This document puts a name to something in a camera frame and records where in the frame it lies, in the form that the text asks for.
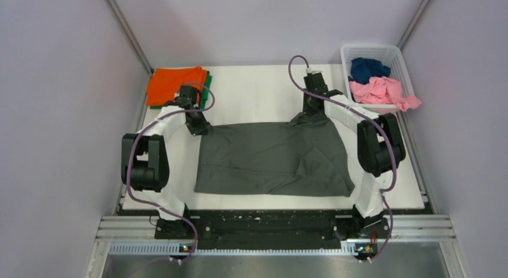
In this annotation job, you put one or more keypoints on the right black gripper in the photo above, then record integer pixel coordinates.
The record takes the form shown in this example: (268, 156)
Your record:
(306, 109)

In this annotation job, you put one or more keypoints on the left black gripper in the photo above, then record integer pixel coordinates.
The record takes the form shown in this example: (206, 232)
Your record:
(202, 128)

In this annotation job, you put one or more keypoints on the grey t-shirt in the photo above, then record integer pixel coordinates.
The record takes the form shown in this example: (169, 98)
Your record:
(302, 157)

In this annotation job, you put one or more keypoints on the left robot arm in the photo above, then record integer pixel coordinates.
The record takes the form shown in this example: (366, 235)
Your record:
(145, 167)

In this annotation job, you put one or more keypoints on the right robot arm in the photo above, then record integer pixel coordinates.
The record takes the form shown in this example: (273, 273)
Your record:
(380, 149)

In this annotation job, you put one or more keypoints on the folded green t-shirt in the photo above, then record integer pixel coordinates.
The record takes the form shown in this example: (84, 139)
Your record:
(206, 89)

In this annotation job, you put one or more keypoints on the folded orange t-shirt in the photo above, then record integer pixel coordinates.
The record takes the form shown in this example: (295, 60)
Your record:
(170, 85)

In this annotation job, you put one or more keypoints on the navy blue t-shirt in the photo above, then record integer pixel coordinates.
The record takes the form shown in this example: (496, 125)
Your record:
(363, 69)

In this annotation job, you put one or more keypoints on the pink t-shirt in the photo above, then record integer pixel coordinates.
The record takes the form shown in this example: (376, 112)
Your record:
(383, 91)

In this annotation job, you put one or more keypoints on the white plastic basket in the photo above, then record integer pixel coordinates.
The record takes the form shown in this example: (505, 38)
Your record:
(388, 55)

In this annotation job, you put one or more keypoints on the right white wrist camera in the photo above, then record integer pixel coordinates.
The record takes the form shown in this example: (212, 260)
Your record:
(310, 71)

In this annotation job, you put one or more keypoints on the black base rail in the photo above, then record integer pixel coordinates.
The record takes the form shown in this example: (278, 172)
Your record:
(273, 229)

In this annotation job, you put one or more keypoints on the white slotted cable duct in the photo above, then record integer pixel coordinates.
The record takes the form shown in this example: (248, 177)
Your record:
(179, 249)

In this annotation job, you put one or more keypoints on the aluminium frame rail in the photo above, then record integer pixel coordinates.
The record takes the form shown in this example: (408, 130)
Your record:
(407, 228)

